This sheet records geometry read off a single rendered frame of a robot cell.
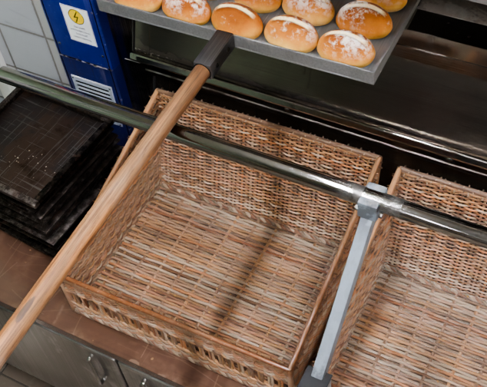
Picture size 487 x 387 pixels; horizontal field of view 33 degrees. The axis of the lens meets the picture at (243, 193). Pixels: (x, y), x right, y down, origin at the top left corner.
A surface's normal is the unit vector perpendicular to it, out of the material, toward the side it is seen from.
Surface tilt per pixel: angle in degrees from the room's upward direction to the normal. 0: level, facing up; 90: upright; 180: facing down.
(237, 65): 70
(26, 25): 90
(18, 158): 0
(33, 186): 0
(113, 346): 0
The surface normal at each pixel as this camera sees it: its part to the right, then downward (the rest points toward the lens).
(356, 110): -0.46, 0.46
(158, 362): -0.09, -0.62
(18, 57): -0.46, 0.72
